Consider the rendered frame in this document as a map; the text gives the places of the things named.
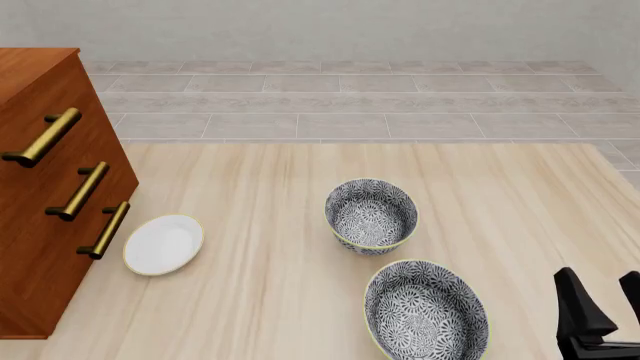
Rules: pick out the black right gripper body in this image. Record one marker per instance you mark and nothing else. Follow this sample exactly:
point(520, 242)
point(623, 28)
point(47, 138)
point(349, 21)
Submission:
point(605, 351)

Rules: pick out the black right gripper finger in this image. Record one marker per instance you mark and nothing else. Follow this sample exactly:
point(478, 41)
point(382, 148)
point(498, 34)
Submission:
point(634, 287)
point(580, 307)

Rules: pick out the black white patterned bowl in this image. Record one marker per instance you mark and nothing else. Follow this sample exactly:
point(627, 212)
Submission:
point(371, 221)
point(425, 315)

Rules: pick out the wooden cabinet with drawers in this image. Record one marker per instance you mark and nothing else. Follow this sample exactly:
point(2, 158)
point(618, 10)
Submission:
point(30, 243)

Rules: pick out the white plate with yellow rim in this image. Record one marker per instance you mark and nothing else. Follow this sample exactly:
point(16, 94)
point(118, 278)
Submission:
point(162, 244)

